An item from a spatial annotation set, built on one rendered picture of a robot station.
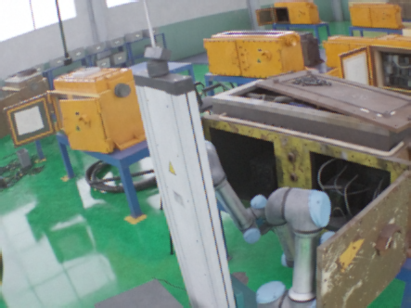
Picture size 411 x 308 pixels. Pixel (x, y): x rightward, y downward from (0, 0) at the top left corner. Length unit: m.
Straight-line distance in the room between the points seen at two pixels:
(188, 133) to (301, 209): 0.43
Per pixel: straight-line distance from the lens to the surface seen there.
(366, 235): 1.58
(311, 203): 1.36
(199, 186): 1.35
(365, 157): 1.96
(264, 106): 2.38
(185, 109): 1.26
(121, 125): 4.38
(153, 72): 1.36
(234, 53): 6.25
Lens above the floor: 2.03
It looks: 22 degrees down
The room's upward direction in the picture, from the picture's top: 11 degrees counter-clockwise
